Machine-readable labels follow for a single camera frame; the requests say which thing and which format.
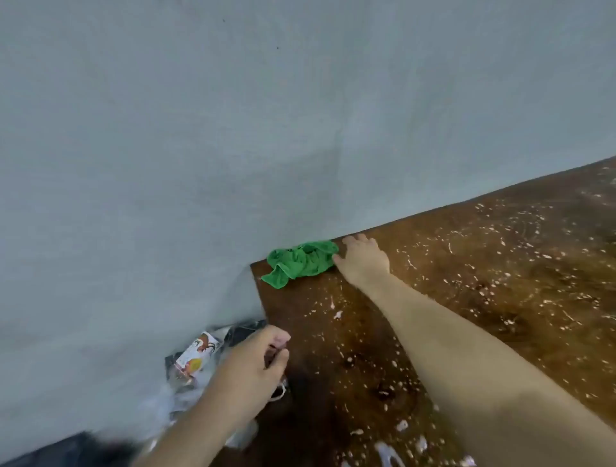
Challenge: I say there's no green cloth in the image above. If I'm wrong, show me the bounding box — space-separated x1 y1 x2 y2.
260 240 340 290

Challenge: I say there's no person's left hand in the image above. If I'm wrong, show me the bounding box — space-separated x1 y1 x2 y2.
208 325 292 429

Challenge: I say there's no person's right hand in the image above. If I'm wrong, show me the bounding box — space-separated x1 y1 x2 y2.
332 233 392 290

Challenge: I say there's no dark blue object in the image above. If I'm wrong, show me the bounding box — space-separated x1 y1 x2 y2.
0 430 145 467

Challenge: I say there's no colourful printed carton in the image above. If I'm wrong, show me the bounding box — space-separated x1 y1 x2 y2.
173 331 222 379

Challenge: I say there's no clear plastic trash bag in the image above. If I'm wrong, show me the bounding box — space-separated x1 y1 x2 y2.
144 320 290 451

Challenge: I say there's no person's left forearm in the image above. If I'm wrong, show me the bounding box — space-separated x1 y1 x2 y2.
132 397 253 467

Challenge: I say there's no person's right forearm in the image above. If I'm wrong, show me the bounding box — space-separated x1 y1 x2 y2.
367 275 616 467

